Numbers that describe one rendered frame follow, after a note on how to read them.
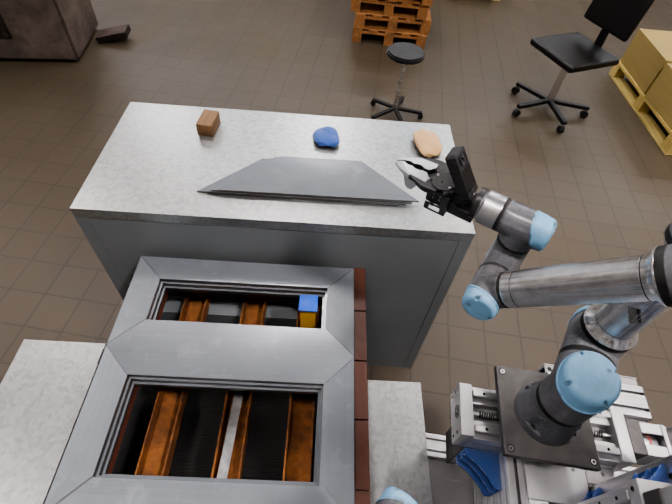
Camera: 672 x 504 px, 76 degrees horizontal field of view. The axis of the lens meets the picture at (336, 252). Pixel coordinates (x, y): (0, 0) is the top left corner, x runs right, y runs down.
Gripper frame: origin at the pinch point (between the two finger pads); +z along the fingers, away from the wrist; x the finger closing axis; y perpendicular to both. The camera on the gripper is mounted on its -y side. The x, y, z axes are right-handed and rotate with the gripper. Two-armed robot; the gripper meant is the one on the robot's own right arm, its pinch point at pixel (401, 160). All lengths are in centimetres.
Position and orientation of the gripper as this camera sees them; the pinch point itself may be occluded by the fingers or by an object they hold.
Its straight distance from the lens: 101.9
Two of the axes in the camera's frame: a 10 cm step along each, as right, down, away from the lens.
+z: -8.3, -4.7, 3.1
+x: 5.6, -7.0, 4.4
